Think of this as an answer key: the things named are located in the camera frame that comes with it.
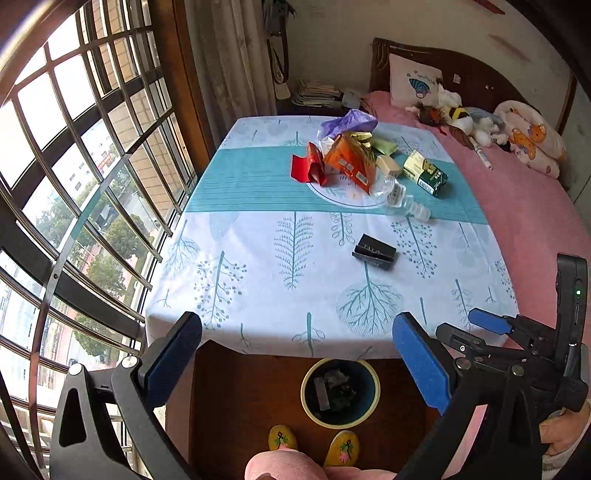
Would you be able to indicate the stack of books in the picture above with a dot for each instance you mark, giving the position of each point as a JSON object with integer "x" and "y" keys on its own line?
{"x": 312, "y": 94}

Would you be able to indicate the light green snack packet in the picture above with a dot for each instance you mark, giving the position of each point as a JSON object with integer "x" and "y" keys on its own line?
{"x": 384, "y": 147}

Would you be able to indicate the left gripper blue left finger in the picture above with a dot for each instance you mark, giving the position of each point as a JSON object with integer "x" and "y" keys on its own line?
{"x": 166, "y": 358}

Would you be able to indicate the beige small carton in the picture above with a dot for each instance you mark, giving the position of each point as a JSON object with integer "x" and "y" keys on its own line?
{"x": 388, "y": 166}

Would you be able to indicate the dark wooden headboard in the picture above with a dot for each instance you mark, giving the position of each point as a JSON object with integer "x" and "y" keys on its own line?
{"x": 476, "y": 82}

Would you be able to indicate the red wrapper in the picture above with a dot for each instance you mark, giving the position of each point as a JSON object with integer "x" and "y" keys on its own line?
{"x": 309, "y": 168}

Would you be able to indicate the white fluffy plush toy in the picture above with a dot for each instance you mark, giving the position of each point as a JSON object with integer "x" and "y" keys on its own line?
{"x": 487, "y": 132}

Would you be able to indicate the beige curtain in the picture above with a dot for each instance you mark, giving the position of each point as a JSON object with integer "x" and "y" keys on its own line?
{"x": 229, "y": 50}

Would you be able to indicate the orange snack bag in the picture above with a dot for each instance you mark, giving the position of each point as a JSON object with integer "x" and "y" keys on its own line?
{"x": 353, "y": 159}

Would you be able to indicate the black small box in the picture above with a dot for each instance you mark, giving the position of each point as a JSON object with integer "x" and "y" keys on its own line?
{"x": 375, "y": 252}

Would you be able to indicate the green pistachio box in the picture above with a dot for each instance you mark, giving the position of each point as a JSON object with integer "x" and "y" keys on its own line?
{"x": 424, "y": 173}

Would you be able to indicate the bee plush toy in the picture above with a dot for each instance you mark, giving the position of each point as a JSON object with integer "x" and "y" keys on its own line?
{"x": 451, "y": 107}

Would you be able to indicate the purple plastic bag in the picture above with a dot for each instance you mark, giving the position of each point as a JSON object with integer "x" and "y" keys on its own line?
{"x": 354, "y": 121}

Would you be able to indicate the clear plastic bottle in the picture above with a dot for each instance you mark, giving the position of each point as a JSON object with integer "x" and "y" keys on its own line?
{"x": 393, "y": 195}

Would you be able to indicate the yellow slipper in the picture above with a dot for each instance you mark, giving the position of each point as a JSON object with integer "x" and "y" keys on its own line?
{"x": 344, "y": 450}
{"x": 281, "y": 437}

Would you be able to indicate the right yellow slipper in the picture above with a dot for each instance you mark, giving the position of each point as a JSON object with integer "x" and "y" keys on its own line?
{"x": 344, "y": 450}

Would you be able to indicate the right hand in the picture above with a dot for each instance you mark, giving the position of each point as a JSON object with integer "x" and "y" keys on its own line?
{"x": 562, "y": 432}

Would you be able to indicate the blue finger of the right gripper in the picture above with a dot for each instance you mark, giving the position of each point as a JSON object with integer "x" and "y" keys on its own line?
{"x": 490, "y": 321}
{"x": 450, "y": 335}

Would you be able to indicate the left yellow slipper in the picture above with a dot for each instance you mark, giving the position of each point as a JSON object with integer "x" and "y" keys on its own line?
{"x": 281, "y": 437}

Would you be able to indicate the white pen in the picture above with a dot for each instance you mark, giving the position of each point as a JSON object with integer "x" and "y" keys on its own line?
{"x": 480, "y": 152}

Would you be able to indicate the right pink trouser leg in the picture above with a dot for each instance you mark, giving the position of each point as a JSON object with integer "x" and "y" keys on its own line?
{"x": 354, "y": 473}

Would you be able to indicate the left pink trouser leg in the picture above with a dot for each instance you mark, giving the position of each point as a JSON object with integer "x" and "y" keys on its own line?
{"x": 283, "y": 464}

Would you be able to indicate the round yellow-rimmed trash bin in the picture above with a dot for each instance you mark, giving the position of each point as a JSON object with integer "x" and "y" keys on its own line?
{"x": 340, "y": 394}

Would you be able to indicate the white teal leaf tablecloth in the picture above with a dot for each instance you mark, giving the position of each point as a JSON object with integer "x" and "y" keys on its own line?
{"x": 266, "y": 262}

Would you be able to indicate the gold wrapper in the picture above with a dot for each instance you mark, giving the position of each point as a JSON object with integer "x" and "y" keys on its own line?
{"x": 363, "y": 138}

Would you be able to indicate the brown plush toy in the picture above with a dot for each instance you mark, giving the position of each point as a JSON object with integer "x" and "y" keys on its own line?
{"x": 427, "y": 115}

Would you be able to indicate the white cartoon pillow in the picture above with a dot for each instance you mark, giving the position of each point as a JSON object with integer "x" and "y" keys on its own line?
{"x": 412, "y": 82}

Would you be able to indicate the pink trouser leg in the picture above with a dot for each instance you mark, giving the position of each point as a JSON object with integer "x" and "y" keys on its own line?
{"x": 283, "y": 464}
{"x": 354, "y": 473}

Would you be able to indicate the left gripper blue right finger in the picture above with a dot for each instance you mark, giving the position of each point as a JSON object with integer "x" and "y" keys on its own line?
{"x": 427, "y": 360}

